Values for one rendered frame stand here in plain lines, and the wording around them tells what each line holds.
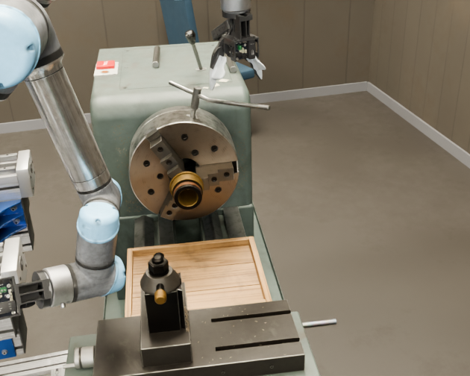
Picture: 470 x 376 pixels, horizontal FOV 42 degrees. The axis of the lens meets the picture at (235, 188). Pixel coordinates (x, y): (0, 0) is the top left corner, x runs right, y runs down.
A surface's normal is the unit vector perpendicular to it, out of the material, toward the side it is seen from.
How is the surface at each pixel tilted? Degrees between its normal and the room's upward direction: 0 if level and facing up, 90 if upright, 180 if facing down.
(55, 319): 0
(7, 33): 85
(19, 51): 85
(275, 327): 0
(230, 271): 0
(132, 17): 90
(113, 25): 90
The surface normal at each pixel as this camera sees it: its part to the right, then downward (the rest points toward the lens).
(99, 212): 0.18, -0.87
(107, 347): -0.03, -0.88
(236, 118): 0.13, 0.47
